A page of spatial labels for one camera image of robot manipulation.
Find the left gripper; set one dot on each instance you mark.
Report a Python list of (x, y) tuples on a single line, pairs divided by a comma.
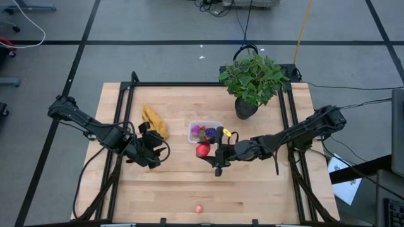
[(143, 149)]

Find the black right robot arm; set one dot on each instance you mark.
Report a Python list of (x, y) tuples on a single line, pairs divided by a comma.
[(300, 132)]

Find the grey desk foot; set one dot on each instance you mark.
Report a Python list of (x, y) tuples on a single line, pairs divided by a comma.
[(31, 7), (9, 82)]

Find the grey equipment box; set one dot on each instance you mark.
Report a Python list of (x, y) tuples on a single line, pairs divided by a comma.
[(251, 3)]

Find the red toy dragon fruit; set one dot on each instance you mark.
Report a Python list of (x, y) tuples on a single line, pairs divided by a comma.
[(202, 150)]

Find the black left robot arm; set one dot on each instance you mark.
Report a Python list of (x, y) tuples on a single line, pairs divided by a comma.
[(91, 126)]

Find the red floor object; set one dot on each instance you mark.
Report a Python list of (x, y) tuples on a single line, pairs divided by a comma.
[(6, 44)]

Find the clear plastic container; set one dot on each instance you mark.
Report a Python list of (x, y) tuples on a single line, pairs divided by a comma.
[(191, 138)]

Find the pink toy peach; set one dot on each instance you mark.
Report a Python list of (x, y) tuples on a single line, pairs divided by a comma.
[(199, 208)]

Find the black keyboard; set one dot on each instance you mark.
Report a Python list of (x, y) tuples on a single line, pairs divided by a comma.
[(394, 212)]

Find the purple striped toy ball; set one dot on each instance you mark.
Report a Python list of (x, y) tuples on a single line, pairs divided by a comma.
[(195, 129)]

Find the white printed paper sheet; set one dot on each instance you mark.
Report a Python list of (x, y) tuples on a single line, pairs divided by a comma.
[(345, 186)]

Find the yellow crumpled cloth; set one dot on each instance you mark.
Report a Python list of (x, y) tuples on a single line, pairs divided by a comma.
[(156, 126)]

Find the green potted plant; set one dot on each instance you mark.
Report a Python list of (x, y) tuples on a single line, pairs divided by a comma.
[(252, 79)]

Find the purple toy grape bunch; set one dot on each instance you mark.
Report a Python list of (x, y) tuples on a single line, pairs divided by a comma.
[(210, 132)]

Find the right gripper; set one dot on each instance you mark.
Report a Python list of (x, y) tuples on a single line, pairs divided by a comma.
[(219, 154)]

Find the black chair caster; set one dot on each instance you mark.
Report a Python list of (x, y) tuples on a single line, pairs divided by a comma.
[(14, 28), (3, 109)]

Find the black aluminium table frame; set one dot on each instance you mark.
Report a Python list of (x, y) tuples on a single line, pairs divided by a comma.
[(176, 84)]

